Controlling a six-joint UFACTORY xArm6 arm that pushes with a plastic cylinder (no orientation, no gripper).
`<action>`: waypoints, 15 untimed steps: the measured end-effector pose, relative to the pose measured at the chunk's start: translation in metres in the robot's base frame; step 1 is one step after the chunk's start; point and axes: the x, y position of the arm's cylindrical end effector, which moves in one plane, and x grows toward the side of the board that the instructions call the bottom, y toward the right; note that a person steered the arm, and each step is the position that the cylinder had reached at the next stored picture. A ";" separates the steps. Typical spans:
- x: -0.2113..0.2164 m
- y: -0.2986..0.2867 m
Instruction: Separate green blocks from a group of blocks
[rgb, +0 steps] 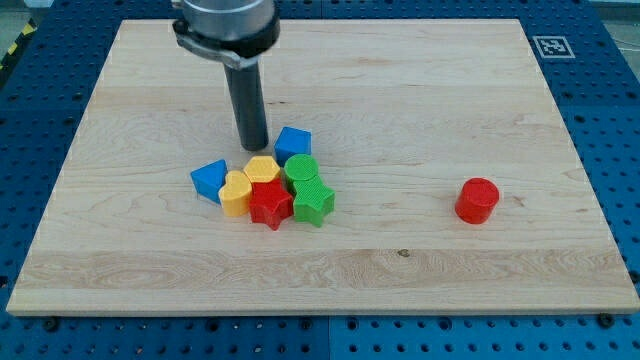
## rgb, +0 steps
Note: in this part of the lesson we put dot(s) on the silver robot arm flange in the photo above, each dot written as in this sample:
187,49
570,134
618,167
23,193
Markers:
232,32

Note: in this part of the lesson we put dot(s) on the green star block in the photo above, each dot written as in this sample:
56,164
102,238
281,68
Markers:
313,201

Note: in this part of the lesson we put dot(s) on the green cylinder block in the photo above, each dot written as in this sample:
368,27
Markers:
299,167

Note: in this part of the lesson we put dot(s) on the blue cube block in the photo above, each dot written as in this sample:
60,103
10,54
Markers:
292,141

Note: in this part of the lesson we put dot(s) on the red star block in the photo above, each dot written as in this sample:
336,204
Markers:
270,204

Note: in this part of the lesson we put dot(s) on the yellow hexagon block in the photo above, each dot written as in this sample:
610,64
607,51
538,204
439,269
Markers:
262,169

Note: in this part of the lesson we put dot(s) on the yellow heart block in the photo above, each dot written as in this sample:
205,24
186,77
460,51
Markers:
235,195

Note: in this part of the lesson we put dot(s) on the blue triangle block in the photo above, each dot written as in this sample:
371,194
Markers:
209,179

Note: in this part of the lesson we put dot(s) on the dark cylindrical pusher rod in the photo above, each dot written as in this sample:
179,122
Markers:
246,95

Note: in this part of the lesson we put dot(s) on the wooden board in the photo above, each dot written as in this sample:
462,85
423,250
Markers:
401,113

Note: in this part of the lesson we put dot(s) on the red cylinder block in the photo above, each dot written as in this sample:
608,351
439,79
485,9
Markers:
476,201

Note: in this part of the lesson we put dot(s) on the white fiducial marker tag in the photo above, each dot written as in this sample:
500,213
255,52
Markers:
553,47

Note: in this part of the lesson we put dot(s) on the black screw front left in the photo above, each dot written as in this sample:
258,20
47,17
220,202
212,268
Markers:
50,324

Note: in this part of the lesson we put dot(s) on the black screw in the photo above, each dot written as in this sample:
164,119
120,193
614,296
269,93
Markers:
50,324
606,320

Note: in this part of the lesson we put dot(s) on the black screw front right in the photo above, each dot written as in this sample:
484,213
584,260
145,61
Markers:
606,320

